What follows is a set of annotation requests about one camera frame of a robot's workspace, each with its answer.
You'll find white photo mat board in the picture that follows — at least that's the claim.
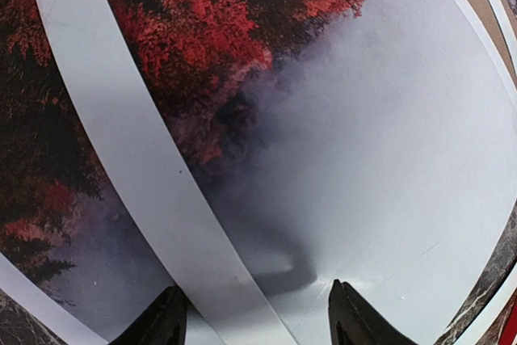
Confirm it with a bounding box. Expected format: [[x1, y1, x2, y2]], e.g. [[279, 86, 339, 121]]
[[36, 0, 516, 344]]

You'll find autumn forest photo print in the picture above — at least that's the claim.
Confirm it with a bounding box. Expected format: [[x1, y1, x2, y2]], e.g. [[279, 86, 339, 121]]
[[1, 0, 516, 344]]

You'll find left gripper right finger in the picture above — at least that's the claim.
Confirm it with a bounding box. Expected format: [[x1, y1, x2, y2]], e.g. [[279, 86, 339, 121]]
[[328, 280, 408, 345]]

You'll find brown cardboard backing board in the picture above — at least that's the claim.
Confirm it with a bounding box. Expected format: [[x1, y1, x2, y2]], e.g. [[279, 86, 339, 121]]
[[467, 0, 516, 83]]

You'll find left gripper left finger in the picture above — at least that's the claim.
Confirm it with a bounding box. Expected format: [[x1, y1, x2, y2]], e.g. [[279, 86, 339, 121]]
[[109, 286, 187, 345]]

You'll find red wooden picture frame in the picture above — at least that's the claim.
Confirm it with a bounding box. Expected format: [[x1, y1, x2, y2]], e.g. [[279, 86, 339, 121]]
[[497, 306, 517, 345]]

